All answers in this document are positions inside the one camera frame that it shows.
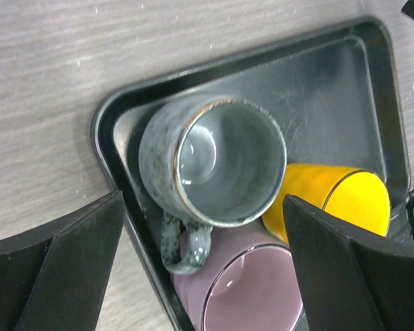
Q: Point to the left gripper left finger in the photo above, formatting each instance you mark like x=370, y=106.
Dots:
x=54, y=276

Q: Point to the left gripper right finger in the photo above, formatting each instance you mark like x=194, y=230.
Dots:
x=349, y=278

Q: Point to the yellow ceramic mug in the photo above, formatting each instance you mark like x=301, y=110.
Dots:
x=355, y=195

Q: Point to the lilac ceramic mug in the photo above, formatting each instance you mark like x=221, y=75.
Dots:
x=247, y=283

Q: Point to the grey ceramic mug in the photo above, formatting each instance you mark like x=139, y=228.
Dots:
x=209, y=161

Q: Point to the black serving tray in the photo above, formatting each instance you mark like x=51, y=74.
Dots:
x=332, y=92

